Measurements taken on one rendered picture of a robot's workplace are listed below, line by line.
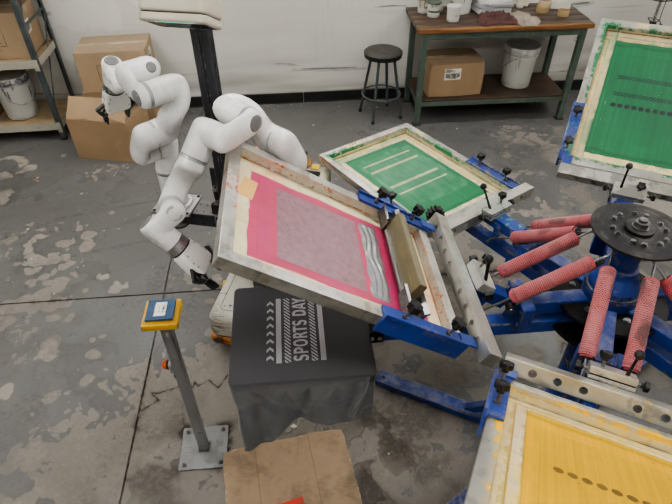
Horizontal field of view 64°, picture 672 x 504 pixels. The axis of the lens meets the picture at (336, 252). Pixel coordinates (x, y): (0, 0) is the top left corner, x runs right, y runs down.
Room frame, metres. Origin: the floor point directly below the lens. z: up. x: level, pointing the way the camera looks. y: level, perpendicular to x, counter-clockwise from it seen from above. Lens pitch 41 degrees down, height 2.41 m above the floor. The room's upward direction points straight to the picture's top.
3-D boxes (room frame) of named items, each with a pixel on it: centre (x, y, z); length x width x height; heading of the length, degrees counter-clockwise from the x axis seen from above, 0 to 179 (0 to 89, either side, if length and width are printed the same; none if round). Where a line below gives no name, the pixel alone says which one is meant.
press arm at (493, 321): (1.32, -0.37, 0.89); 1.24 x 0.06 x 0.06; 95
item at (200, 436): (1.35, 0.64, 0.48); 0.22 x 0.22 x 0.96; 5
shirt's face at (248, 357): (1.28, 0.13, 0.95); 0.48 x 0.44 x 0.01; 95
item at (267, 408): (1.07, 0.10, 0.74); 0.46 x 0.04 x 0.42; 95
